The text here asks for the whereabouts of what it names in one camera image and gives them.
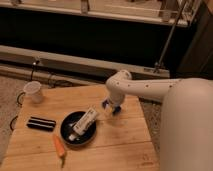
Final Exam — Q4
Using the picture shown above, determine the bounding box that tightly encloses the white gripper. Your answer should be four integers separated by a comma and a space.
101, 94, 124, 116

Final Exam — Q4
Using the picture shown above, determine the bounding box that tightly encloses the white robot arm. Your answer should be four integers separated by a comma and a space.
103, 70, 213, 171

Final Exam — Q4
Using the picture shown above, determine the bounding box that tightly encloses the white tube in pan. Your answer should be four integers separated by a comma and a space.
68, 108, 99, 141

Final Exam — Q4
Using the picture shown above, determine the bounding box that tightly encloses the black frying pan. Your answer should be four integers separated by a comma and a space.
60, 111, 98, 147

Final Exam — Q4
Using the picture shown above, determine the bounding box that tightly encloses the metal rod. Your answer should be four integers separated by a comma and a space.
153, 0, 187, 73

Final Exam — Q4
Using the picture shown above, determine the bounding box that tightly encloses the orange toy carrot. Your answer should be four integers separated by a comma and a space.
53, 134, 66, 167

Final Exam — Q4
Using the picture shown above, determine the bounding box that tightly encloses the black white striped block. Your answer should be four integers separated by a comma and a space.
27, 117, 56, 132

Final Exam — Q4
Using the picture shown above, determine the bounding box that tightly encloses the black cable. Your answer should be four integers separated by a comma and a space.
9, 58, 40, 132

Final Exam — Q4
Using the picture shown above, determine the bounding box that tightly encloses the grey metal rail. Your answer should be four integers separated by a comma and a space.
0, 45, 170, 79

